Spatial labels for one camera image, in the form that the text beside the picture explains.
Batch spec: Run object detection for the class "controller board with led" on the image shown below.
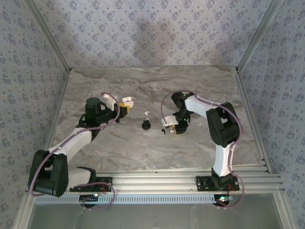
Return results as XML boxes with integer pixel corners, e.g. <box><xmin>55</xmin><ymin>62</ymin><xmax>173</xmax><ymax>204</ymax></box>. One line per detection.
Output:
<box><xmin>79</xmin><ymin>194</ymin><xmax>100</xmax><ymax>201</ymax></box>
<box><xmin>213</xmin><ymin>195</ymin><xmax>234</xmax><ymax>202</ymax></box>

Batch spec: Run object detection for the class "aluminium mounting rail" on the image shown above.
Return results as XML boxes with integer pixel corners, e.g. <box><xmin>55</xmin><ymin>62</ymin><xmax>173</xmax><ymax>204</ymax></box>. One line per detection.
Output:
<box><xmin>25</xmin><ymin>167</ymin><xmax>286</xmax><ymax>194</ymax></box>

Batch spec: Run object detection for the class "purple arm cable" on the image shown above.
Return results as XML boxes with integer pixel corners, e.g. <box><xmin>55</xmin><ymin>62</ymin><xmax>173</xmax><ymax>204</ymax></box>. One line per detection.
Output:
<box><xmin>28</xmin><ymin>92</ymin><xmax>120</xmax><ymax>211</ymax></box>
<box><xmin>160</xmin><ymin>90</ymin><xmax>246</xmax><ymax>210</ymax></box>

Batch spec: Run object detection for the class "grey slotted cable duct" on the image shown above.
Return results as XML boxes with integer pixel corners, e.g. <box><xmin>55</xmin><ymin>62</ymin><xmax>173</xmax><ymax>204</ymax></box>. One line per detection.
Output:
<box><xmin>34</xmin><ymin>193</ymin><xmax>236</xmax><ymax>205</ymax></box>

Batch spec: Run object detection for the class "right controller board with LED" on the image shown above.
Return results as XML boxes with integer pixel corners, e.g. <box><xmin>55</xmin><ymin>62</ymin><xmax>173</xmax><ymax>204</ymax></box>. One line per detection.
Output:
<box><xmin>213</xmin><ymin>195</ymin><xmax>234</xmax><ymax>202</ymax></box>

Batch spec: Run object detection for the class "aluminium table side rail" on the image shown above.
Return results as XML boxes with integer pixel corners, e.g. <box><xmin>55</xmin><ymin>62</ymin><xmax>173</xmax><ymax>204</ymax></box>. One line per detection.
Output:
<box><xmin>37</xmin><ymin>69</ymin><xmax>72</xmax><ymax>176</ymax></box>
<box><xmin>234</xmin><ymin>68</ymin><xmax>273</xmax><ymax>174</ymax></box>

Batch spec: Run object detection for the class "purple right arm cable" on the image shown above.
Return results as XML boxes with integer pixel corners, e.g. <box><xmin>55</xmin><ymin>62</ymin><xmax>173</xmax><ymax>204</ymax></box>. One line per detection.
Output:
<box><xmin>160</xmin><ymin>90</ymin><xmax>246</xmax><ymax>210</ymax></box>

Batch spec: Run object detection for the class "aluminium corner post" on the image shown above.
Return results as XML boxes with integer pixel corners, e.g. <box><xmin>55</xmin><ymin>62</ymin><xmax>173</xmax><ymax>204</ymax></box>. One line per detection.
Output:
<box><xmin>235</xmin><ymin>0</ymin><xmax>285</xmax><ymax>73</ymax></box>
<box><xmin>23</xmin><ymin>0</ymin><xmax>72</xmax><ymax>73</ymax></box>

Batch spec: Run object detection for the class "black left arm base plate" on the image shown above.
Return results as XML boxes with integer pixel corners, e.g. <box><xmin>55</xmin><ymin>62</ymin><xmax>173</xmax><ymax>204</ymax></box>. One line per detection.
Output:
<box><xmin>69</xmin><ymin>177</ymin><xmax>113</xmax><ymax>193</ymax></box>

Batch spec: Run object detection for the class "grey metal lower panel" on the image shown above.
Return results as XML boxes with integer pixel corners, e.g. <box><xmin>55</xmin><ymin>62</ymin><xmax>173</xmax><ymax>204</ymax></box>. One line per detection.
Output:
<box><xmin>26</xmin><ymin>193</ymin><xmax>291</xmax><ymax>229</ymax></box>

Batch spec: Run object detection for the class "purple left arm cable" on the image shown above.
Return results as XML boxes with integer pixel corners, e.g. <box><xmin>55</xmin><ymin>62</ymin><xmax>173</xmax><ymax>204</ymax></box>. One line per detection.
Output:
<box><xmin>28</xmin><ymin>92</ymin><xmax>120</xmax><ymax>211</ymax></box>

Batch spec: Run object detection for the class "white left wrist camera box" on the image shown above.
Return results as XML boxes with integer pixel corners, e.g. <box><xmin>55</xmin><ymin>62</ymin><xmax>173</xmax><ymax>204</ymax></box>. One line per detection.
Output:
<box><xmin>102</xmin><ymin>93</ymin><xmax>119</xmax><ymax>112</ymax></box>

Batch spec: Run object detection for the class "left controller board with LED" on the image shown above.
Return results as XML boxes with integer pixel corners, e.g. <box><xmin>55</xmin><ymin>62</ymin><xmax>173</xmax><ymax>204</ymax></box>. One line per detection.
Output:
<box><xmin>79</xmin><ymin>194</ymin><xmax>100</xmax><ymax>201</ymax></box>

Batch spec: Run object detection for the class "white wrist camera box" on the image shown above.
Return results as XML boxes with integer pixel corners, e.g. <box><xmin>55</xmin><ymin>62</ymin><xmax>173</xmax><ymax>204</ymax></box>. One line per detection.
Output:
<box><xmin>102</xmin><ymin>93</ymin><xmax>119</xmax><ymax>112</ymax></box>
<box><xmin>160</xmin><ymin>115</ymin><xmax>179</xmax><ymax>127</ymax></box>

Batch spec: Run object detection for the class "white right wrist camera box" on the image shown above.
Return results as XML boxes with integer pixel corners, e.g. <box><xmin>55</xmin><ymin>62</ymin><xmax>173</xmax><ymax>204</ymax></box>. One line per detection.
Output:
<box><xmin>160</xmin><ymin>115</ymin><xmax>179</xmax><ymax>127</ymax></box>

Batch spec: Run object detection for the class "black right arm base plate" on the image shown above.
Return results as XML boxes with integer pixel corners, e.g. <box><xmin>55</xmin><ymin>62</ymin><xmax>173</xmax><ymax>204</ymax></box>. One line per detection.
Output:
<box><xmin>194</xmin><ymin>175</ymin><xmax>240</xmax><ymax>192</ymax></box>

